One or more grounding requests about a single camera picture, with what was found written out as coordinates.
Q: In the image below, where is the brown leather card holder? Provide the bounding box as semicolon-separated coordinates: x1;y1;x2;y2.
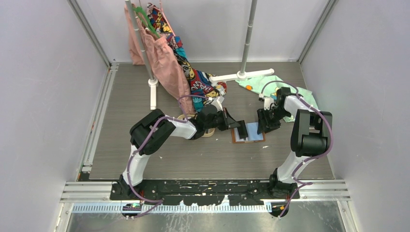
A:
231;122;265;144

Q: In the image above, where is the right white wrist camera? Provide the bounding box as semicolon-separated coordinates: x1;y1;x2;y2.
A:
263;97;275;111

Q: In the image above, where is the colourful comic print garment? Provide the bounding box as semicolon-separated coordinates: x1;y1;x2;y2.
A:
147;3;227;112

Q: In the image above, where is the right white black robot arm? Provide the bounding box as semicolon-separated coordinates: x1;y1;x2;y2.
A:
257;87;332;199

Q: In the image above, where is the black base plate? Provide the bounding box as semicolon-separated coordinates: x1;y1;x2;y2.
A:
109;176;300;217

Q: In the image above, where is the dark credit card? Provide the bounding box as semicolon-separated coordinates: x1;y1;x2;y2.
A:
234;120;248;141

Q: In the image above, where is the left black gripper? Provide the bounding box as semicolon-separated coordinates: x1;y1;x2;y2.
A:
204;107;240;131

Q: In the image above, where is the mint green garment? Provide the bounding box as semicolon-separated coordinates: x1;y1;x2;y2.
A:
238;75;319;122

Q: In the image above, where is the beige oval card tray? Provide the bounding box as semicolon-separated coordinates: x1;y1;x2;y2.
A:
177;114;215;137

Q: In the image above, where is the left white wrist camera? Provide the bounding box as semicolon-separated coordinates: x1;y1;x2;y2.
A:
210;96;224;111

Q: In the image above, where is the pink hanging garment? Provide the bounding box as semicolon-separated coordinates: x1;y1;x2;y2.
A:
124;6;191;99

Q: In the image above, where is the right white rack stand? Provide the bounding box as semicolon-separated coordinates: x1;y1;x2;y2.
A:
209;0;274;83

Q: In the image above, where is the green clothes hanger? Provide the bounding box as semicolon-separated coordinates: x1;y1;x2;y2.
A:
133;7;160;39

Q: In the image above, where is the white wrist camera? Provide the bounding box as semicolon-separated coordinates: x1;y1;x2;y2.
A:
263;97;275;111
210;96;224;111

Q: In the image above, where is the white rack stand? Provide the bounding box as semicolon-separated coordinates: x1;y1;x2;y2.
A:
125;0;159;110
209;0;274;83

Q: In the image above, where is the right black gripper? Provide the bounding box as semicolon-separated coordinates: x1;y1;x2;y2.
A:
257;107;291;135

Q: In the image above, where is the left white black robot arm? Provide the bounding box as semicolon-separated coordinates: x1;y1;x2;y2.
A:
118;105;241;200

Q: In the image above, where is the left white rack stand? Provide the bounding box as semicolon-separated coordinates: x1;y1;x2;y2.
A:
125;0;159;110

